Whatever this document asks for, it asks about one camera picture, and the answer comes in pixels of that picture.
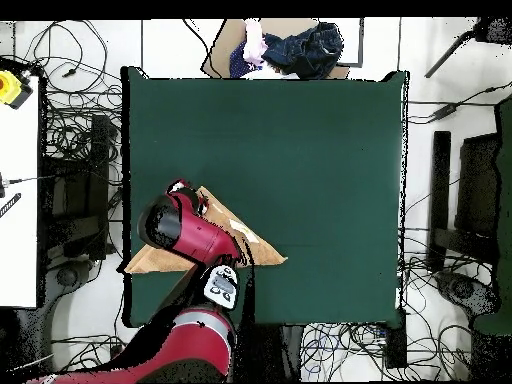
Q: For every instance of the black power brick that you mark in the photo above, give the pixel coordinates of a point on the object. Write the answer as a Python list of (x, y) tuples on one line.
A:
[(444, 112)]

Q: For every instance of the dark green table cloth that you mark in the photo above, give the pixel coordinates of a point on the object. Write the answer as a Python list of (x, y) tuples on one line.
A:
[(280, 132)]

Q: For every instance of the black power strip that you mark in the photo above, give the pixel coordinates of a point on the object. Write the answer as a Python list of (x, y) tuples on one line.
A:
[(396, 344)]

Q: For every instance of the yellow emergency stop button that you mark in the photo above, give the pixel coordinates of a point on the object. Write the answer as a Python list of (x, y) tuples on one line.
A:
[(10, 86)]

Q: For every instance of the black equipment stand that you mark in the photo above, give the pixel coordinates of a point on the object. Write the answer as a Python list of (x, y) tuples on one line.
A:
[(76, 192)]

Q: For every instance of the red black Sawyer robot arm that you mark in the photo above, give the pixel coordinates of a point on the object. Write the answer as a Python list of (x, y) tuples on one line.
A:
[(192, 236)]

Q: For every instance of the black tripod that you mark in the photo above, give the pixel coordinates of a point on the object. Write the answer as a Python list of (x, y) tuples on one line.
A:
[(492, 30)]

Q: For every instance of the purple dotted cloth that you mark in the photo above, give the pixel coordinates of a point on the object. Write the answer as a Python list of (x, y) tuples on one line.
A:
[(240, 64)]

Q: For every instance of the dark blue jeans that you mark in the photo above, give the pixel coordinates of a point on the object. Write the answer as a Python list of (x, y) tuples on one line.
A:
[(308, 50)]

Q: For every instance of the orange terry towel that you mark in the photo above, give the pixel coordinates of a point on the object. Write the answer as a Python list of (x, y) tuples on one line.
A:
[(264, 250)]

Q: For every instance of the dark round device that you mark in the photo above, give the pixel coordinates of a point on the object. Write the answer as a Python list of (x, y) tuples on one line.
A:
[(464, 290)]

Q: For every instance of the pink cloth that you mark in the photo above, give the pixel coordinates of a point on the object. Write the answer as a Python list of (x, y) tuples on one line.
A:
[(254, 44)]

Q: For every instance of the black monitor stand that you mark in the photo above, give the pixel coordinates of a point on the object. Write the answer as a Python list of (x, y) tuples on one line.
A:
[(478, 184)]

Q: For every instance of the brown cardboard box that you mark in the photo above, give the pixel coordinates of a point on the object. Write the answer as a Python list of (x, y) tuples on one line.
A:
[(224, 48)]

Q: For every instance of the white table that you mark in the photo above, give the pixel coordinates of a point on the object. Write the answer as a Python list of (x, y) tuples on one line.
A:
[(18, 220)]

